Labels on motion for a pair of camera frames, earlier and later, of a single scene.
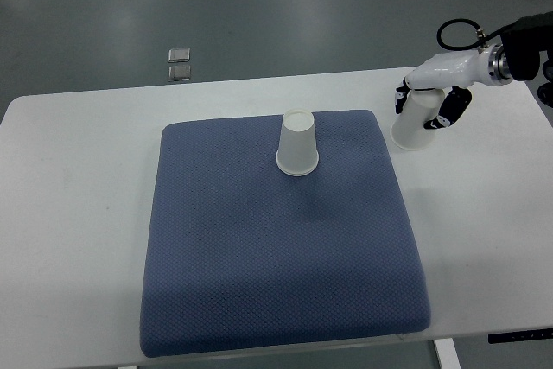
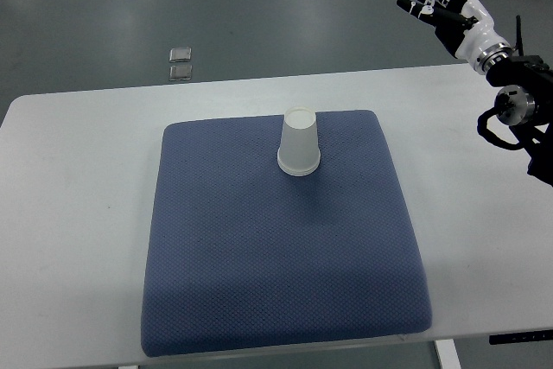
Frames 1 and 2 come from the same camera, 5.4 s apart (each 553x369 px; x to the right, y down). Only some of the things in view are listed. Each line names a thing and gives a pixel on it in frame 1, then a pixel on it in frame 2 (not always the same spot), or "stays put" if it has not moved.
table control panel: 520,336 stays put
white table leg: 448,353 stays put
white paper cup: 408,130 -> 299,152
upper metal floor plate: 179,54 stays put
